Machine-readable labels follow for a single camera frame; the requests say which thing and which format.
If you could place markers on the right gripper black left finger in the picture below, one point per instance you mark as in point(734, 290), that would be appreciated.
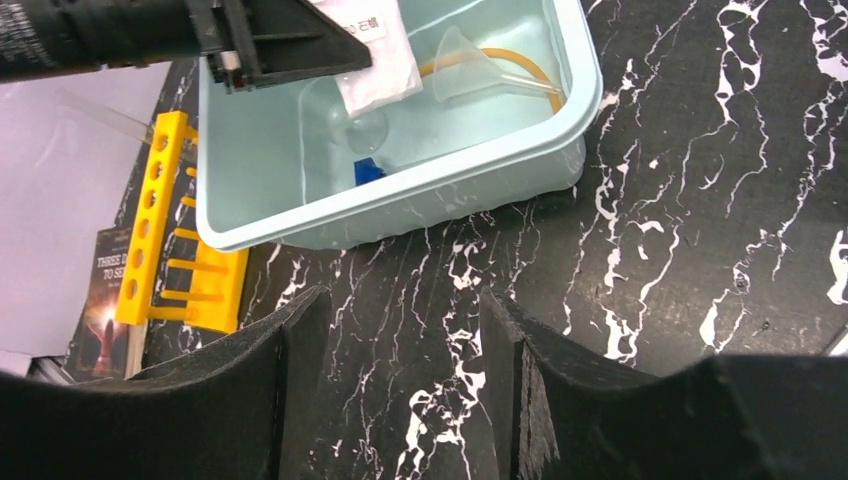
point(242, 407)

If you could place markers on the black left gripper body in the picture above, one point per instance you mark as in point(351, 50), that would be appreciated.
point(44, 39)

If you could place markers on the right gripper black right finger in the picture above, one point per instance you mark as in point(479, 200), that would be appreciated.
point(560, 411)

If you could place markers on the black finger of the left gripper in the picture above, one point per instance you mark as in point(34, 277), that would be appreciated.
point(262, 43)

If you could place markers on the clear glass beaker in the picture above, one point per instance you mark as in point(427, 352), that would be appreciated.
point(363, 134)

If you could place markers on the white paper packet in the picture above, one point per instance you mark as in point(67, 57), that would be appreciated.
point(394, 74)

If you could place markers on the blue cylinder base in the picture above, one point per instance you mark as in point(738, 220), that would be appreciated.
point(366, 171)

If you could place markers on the clear plastic funnel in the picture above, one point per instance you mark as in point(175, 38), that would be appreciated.
point(461, 68)

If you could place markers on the tan rubber tube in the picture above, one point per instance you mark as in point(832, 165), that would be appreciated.
point(500, 91)

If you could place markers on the white plastic lid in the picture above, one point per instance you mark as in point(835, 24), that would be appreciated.
point(838, 345)

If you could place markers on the yellow test tube rack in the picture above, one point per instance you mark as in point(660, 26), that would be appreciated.
point(170, 273)

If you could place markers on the dark picture book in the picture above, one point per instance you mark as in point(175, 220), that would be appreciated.
point(102, 347)

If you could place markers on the teal plastic bin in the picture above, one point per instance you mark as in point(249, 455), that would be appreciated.
point(268, 170)

